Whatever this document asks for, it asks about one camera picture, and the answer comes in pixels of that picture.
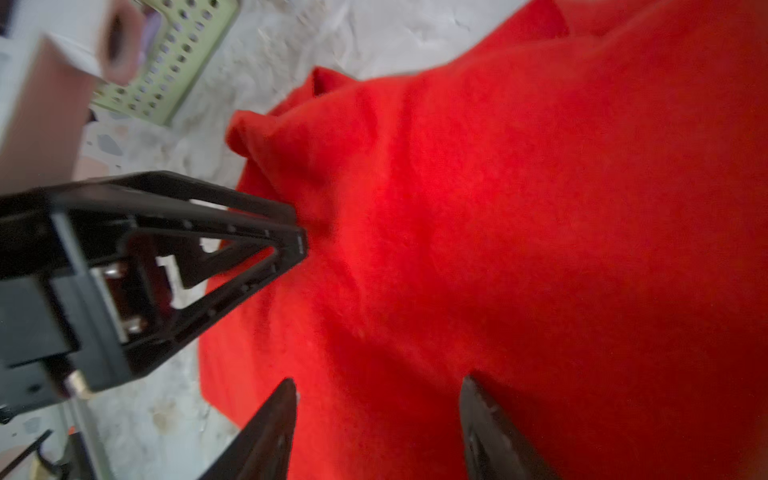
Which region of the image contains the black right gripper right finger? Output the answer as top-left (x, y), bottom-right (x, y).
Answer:
top-left (459, 375), bottom-right (559, 480)

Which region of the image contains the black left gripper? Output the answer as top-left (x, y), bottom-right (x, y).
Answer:
top-left (1, 171), bottom-right (308, 417)

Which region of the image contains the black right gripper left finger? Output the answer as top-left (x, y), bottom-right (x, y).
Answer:
top-left (199, 378), bottom-right (297, 480)

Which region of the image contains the green perforated plastic basket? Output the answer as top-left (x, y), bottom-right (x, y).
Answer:
top-left (91, 0), bottom-right (240, 125)

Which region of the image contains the red t shirt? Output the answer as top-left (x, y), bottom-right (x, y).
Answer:
top-left (199, 1), bottom-right (767, 479)

